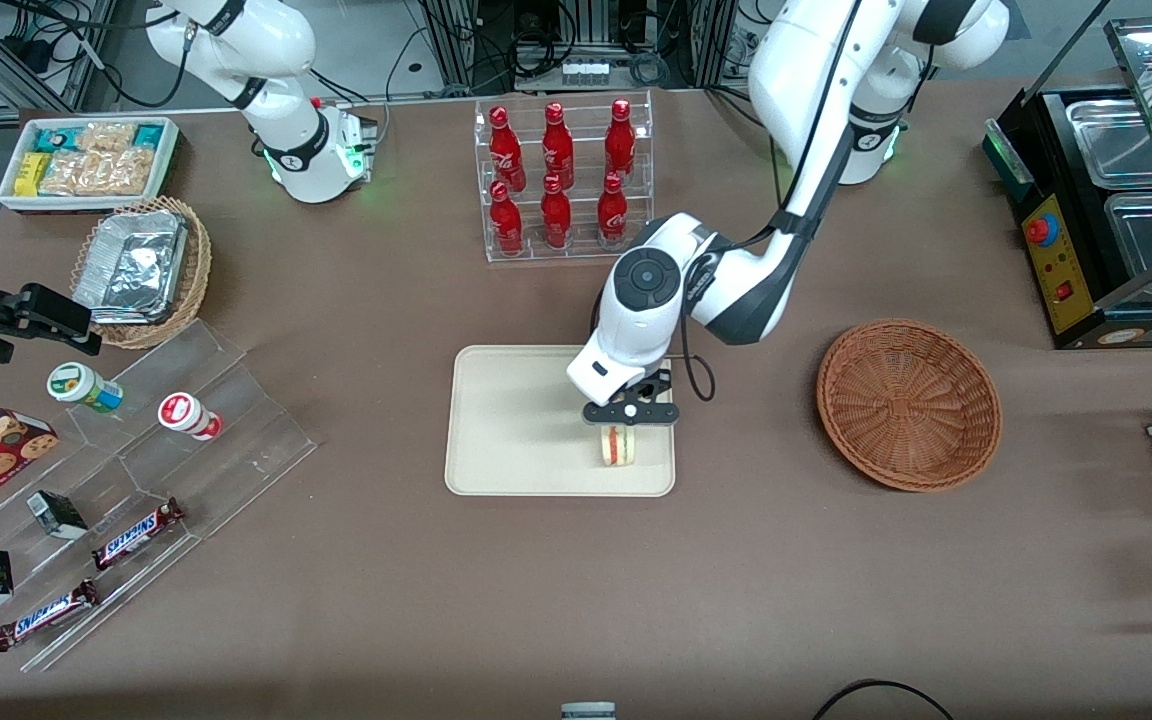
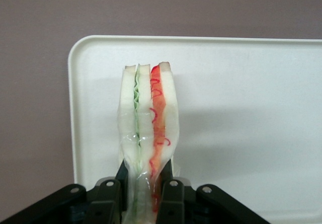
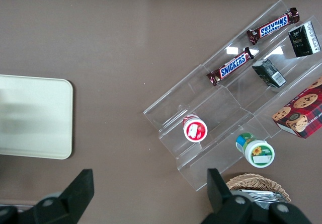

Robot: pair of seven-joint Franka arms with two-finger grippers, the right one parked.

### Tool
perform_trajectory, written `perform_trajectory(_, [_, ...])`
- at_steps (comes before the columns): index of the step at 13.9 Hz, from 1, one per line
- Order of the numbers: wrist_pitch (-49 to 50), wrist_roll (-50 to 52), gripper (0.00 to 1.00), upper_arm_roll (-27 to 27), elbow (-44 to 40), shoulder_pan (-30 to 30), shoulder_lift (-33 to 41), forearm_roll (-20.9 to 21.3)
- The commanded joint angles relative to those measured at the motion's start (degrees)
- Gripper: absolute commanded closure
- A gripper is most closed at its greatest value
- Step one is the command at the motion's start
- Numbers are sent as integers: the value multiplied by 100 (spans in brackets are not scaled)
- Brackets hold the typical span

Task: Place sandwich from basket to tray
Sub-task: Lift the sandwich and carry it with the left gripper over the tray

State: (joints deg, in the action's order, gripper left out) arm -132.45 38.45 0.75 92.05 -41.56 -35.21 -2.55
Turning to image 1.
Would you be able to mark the yellow snack packet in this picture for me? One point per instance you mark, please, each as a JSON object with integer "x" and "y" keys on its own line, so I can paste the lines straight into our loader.
{"x": 31, "y": 174}

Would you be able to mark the black food warmer machine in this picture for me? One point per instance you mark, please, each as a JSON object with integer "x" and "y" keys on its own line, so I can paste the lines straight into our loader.
{"x": 1071, "y": 310}

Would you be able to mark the red label yogurt cup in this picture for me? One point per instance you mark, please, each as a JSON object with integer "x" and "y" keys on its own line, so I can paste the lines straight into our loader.
{"x": 188, "y": 415}

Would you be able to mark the round brown wicker basket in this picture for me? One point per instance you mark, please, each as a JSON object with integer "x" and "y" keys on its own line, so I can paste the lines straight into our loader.
{"x": 906, "y": 405}

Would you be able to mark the teal snack packet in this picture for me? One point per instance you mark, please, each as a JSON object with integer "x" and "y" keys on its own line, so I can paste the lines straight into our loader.
{"x": 149, "y": 136}
{"x": 58, "y": 139}

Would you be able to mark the small grey device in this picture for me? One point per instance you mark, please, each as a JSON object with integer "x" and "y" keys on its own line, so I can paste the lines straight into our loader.
{"x": 588, "y": 712}

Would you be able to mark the white rectangular snack bin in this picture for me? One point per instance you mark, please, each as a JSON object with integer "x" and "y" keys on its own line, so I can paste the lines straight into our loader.
{"x": 16, "y": 200}

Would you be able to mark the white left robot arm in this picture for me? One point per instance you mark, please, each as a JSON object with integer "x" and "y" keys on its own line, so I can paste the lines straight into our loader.
{"x": 806, "y": 80}

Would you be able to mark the red cola bottle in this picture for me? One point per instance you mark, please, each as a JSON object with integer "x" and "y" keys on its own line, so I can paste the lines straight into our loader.
{"x": 613, "y": 212}
{"x": 506, "y": 155}
{"x": 620, "y": 145}
{"x": 556, "y": 218}
{"x": 557, "y": 150}
{"x": 506, "y": 222}

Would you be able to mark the oval light wicker basket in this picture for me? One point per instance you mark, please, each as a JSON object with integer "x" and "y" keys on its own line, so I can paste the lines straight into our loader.
{"x": 198, "y": 270}

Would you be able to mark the white power strip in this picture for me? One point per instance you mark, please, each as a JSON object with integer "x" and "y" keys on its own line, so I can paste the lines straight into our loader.
{"x": 586, "y": 72}

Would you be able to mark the triangular sandwich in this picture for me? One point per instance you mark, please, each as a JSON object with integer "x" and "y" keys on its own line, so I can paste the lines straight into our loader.
{"x": 616, "y": 448}

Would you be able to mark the clear acrylic stepped stand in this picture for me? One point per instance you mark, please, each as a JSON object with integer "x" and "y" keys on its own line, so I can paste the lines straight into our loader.
{"x": 236, "y": 430}

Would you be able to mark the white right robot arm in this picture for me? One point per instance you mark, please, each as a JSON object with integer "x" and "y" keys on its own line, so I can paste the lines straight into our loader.
{"x": 286, "y": 120}

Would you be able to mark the green label yogurt cup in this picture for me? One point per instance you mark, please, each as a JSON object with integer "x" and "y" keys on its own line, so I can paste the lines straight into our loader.
{"x": 84, "y": 387}

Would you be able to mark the red emergency stop button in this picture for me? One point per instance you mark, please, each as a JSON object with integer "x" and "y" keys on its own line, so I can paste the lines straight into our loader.
{"x": 1041, "y": 230}

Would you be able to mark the cream rectangular tray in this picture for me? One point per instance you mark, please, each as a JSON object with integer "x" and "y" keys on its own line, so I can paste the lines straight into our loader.
{"x": 516, "y": 420}

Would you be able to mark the large clear cracker bag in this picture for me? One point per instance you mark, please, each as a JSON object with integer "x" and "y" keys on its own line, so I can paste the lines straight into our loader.
{"x": 101, "y": 172}

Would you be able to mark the silver foil container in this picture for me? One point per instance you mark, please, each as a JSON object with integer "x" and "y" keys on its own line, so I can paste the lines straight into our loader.
{"x": 131, "y": 265}

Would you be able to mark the clear acrylic bottle rack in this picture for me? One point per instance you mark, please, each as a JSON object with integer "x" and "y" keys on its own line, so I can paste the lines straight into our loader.
{"x": 584, "y": 250}

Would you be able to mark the brown snickers bar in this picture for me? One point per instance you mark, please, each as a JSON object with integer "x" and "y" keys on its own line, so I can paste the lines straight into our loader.
{"x": 46, "y": 614}
{"x": 136, "y": 533}

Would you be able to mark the small clear cracker bag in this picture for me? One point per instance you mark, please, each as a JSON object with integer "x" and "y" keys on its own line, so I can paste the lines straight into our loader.
{"x": 106, "y": 137}

